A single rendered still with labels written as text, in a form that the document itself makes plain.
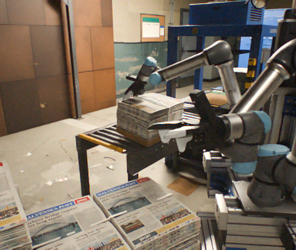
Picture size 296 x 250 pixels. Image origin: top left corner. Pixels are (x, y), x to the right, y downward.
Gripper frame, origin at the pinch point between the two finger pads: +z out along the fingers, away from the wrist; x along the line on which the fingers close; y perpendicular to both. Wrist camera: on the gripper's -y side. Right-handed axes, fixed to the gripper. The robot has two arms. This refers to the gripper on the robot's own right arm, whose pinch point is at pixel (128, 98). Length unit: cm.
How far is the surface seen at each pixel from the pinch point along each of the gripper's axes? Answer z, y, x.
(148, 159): 6, 46, -18
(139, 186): -17, 63, -56
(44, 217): -10, 53, -95
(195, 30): -35, -33, 101
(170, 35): -15, -56, 101
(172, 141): 2.8, 43.7, 7.4
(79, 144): 33.3, 4.3, -33.1
